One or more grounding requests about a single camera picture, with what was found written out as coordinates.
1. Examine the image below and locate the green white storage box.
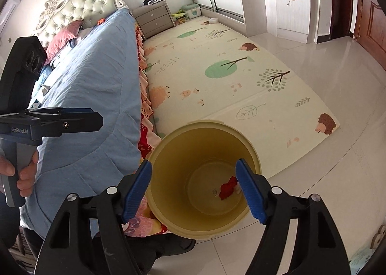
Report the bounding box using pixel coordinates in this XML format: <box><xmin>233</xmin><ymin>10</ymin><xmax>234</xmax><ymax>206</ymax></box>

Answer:
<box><xmin>182</xmin><ymin>3</ymin><xmax>201</xmax><ymax>19</ymax></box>

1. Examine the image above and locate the brown wooden door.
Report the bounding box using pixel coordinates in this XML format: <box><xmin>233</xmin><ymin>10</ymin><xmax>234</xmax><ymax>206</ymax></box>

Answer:
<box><xmin>328</xmin><ymin>0</ymin><xmax>386</xmax><ymax>71</ymax></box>

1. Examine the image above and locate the red cloth piece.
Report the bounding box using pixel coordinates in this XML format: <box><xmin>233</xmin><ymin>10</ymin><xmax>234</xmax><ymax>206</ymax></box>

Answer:
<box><xmin>219</xmin><ymin>176</ymin><xmax>238</xmax><ymax>201</ymax></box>

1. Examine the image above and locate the blue bed sheet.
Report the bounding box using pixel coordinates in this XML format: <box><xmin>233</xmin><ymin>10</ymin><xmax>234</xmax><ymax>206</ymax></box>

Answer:
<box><xmin>20</xmin><ymin>9</ymin><xmax>141</xmax><ymax>237</ymax></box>

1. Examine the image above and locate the white tissue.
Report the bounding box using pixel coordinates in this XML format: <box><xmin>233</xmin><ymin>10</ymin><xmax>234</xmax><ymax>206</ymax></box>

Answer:
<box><xmin>213</xmin><ymin>184</ymin><xmax>241</xmax><ymax>197</ymax></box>

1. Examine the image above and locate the white air conditioner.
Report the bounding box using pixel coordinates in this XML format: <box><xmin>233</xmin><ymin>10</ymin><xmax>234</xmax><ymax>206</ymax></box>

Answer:
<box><xmin>0</xmin><ymin>0</ymin><xmax>21</xmax><ymax>35</ymax></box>

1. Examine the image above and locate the person's left hand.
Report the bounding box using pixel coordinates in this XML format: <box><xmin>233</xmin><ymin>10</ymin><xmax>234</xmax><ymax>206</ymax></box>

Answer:
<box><xmin>0</xmin><ymin>150</ymin><xmax>39</xmax><ymax>197</ymax></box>

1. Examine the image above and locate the small orange object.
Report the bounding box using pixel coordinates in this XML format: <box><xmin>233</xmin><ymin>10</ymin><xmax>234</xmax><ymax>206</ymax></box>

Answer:
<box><xmin>97</xmin><ymin>18</ymin><xmax>105</xmax><ymax>26</ymax></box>

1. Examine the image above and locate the yellow trash bin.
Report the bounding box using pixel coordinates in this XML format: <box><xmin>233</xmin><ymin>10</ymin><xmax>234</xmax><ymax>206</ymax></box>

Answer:
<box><xmin>146</xmin><ymin>120</ymin><xmax>261</xmax><ymax>240</ymax></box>

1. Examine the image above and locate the cartoon floor play mat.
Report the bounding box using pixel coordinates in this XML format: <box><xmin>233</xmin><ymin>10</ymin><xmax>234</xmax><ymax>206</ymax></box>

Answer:
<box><xmin>143</xmin><ymin>16</ymin><xmax>339</xmax><ymax>177</ymax></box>

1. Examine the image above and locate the right pink pillow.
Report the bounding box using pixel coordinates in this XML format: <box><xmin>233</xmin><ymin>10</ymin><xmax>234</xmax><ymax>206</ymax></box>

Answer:
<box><xmin>44</xmin><ymin>20</ymin><xmax>83</xmax><ymax>65</ymax></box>

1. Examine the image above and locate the green tufted headboard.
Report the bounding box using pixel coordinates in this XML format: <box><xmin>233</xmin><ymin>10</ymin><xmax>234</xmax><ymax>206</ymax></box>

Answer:
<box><xmin>33</xmin><ymin>0</ymin><xmax>127</xmax><ymax>47</ymax></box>

